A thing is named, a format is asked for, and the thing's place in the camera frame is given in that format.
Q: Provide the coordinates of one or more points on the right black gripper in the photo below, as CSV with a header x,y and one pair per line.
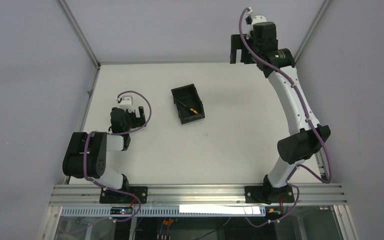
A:
x,y
240,46

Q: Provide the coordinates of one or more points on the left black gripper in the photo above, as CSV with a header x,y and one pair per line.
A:
x,y
136,118

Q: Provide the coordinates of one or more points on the black yellow screwdriver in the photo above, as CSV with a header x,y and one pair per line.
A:
x,y
190,109

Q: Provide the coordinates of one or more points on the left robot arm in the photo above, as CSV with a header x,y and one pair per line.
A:
x,y
86,155

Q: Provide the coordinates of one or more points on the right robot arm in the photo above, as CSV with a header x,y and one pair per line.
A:
x,y
306,134

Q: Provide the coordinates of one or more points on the black plastic bin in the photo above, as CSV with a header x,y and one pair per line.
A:
x,y
188,95

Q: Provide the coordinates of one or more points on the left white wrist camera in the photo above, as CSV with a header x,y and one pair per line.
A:
x,y
125,103

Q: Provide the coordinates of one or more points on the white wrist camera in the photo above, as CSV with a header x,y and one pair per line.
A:
x,y
253,18
125,103

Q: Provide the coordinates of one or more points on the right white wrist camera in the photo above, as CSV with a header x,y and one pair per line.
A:
x,y
253,18

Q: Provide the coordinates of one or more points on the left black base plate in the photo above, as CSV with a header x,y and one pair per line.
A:
x,y
111,197

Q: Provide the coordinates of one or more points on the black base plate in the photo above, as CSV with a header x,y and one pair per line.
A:
x,y
259,194
111,197

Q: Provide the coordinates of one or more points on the white slotted cable duct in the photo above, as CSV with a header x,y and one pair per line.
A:
x,y
183,210

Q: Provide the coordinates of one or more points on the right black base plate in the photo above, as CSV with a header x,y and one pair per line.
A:
x,y
259,194

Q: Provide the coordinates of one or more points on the aluminium front rail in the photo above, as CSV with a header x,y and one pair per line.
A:
x,y
307,194

